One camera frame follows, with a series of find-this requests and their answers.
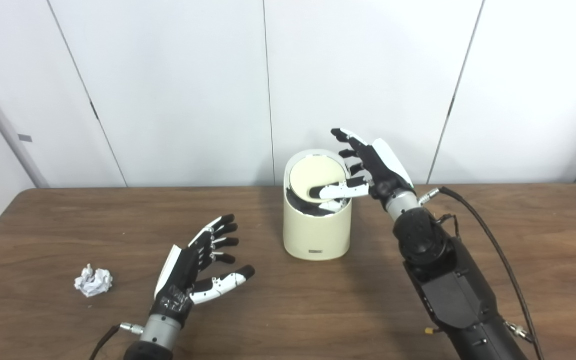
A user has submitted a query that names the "gray wall corner post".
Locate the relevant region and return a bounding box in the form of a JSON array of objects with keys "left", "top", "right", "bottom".
[{"left": 0, "top": 57, "right": 50, "bottom": 189}]

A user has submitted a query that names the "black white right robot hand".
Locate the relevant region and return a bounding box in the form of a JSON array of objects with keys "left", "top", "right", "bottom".
[{"left": 309, "top": 128, "right": 416, "bottom": 203}]

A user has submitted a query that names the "white paper ball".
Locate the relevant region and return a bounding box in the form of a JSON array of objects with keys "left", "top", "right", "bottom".
[{"left": 74, "top": 264, "right": 114, "bottom": 298}]

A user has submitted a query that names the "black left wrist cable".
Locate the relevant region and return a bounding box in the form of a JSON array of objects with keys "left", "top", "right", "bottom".
[{"left": 88, "top": 322, "right": 145, "bottom": 360}]

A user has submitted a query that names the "cream-colored cylindrical bin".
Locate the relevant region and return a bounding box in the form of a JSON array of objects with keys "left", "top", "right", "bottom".
[{"left": 283, "top": 150, "right": 353, "bottom": 261}]

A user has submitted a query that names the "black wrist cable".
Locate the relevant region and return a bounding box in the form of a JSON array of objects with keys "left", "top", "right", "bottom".
[
  {"left": 88, "top": 322, "right": 145, "bottom": 360},
  {"left": 418, "top": 186, "right": 546, "bottom": 360}
]

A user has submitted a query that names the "cream round bin lid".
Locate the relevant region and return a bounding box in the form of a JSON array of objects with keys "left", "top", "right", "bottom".
[{"left": 289, "top": 155, "right": 351, "bottom": 203}]

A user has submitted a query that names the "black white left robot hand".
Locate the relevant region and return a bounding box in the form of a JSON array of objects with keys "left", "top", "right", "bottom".
[{"left": 149, "top": 214, "right": 256, "bottom": 328}]

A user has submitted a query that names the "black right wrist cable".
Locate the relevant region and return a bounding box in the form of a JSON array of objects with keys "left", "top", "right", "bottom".
[{"left": 418, "top": 186, "right": 546, "bottom": 360}]

